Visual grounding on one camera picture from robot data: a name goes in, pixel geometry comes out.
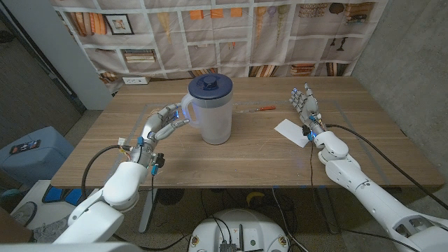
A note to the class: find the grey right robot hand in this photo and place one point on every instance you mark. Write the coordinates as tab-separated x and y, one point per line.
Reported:
309	106

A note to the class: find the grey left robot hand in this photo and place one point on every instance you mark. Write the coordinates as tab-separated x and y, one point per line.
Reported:
155	126

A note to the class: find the translucent plastic pitcher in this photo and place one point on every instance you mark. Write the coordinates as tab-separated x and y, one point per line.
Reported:
217	119

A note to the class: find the dark blue pitcher lid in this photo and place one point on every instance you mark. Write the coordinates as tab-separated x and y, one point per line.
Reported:
210	85

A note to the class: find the white left shoulder cover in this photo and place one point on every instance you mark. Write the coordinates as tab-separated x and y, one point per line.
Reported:
70	248

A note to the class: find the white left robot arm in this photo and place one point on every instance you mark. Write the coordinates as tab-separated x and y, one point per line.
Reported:
115	189

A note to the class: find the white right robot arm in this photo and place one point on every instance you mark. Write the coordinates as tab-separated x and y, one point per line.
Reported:
367	192

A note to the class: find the brown twine ball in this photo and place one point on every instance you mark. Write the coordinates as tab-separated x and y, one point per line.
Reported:
154	112

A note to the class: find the white paper sheet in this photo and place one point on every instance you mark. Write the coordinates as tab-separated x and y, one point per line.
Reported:
290	131

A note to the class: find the black round floor object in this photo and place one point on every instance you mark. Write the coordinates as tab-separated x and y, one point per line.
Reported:
170	196

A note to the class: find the white table leg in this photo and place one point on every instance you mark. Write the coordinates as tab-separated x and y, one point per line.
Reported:
147	213

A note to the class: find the printed bookshelf backdrop cloth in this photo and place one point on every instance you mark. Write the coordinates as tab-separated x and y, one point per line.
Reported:
217	42

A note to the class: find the yellow object under table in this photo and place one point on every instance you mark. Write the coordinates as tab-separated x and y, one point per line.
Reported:
255	196

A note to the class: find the grey table leg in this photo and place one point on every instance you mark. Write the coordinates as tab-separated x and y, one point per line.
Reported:
329	213

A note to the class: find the blue storage box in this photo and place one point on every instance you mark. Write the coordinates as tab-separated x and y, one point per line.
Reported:
35	164

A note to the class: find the white robot torso base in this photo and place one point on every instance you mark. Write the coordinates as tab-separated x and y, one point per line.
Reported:
241	224

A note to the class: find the black smartphone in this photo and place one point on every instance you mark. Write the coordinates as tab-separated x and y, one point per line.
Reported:
25	146

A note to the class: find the grey sneaker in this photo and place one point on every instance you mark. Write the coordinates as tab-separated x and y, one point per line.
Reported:
24	213
50	231

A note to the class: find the white wall power outlet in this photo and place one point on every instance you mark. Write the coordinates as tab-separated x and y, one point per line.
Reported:
136	80

